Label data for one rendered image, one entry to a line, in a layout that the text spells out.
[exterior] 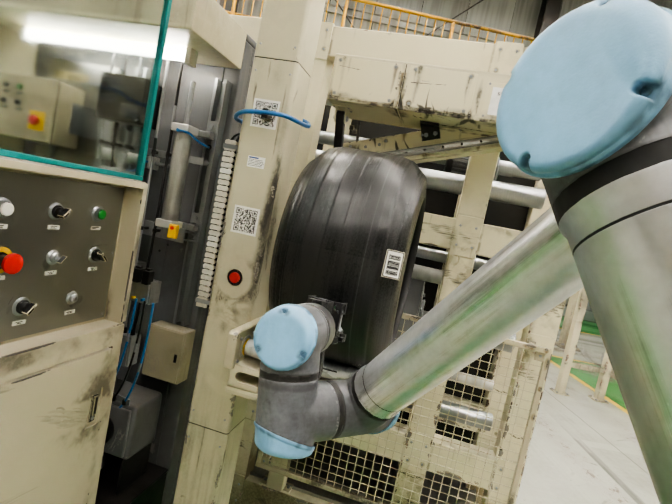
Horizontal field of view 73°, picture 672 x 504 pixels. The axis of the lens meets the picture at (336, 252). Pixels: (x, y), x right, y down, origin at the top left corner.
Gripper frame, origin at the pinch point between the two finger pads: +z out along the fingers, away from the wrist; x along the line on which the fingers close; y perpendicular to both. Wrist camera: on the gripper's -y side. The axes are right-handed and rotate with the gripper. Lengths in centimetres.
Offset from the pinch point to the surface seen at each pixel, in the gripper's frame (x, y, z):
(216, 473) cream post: 28, -51, 25
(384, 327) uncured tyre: -10.8, 3.0, 3.8
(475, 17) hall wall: 10, 621, 888
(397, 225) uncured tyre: -9.1, 25.5, -1.2
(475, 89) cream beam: -19, 74, 36
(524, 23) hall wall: -96, 634, 915
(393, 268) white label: -10.4, 16.2, -2.6
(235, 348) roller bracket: 24.5, -11.6, 8.5
